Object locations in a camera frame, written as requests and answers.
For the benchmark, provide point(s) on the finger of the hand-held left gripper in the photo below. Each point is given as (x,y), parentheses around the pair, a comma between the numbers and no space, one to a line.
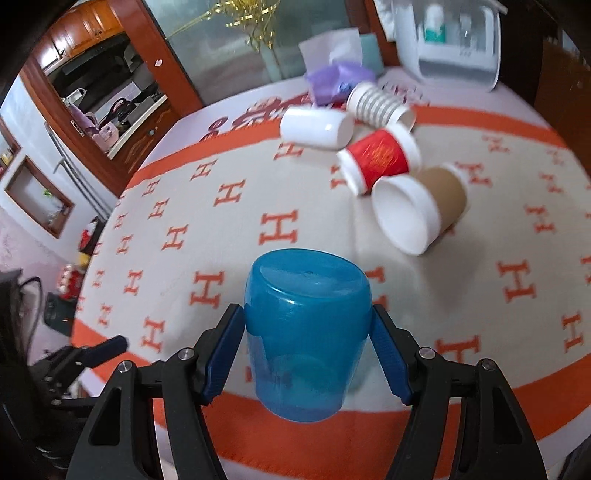
(99,348)

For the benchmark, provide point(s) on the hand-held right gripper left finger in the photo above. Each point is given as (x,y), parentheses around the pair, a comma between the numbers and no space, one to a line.
(225,355)

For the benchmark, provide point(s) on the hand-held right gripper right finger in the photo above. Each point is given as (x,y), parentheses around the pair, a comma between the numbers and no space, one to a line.
(389,355)

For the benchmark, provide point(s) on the blue plastic cup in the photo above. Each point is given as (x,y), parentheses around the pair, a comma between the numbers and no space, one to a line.
(300,332)

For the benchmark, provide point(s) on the brown paper cup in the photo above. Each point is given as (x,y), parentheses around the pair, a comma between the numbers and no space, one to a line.
(418,210)

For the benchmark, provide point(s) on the red paper cup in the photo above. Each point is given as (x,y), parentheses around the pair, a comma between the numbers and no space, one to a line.
(378,157)

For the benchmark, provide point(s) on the white cylindrical cup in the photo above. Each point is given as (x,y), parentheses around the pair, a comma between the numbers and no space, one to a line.
(316,127)

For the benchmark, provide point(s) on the white ribbed paper cup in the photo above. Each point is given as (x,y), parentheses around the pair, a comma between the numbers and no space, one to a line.
(378,104)

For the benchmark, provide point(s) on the orange patterned blanket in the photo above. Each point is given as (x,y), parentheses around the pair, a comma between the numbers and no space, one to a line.
(277,221)

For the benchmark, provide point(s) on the wooden kitchen cabinet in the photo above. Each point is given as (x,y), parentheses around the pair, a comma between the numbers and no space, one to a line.
(115,92)

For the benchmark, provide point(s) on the purple tissue pack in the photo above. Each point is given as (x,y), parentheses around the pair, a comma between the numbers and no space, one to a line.
(334,83)

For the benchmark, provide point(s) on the pale green vase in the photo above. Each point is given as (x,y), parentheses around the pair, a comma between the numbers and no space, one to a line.
(272,60)

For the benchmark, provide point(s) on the white plastic storage box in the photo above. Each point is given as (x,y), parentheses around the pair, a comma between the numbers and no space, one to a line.
(445,39)

